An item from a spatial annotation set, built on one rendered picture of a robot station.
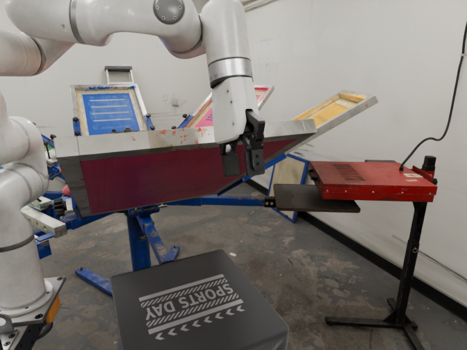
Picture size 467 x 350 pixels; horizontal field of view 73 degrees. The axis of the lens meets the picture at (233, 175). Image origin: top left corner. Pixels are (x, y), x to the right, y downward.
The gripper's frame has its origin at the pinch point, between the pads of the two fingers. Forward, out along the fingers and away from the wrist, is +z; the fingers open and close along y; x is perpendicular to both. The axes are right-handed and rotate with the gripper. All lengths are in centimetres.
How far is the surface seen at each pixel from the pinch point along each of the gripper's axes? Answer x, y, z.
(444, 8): 200, -78, -84
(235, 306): 12, -41, 44
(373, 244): 200, -158, 89
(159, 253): -2, -87, 34
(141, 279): -12, -67, 36
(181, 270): 2, -66, 36
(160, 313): -10, -48, 42
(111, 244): -13, -293, 67
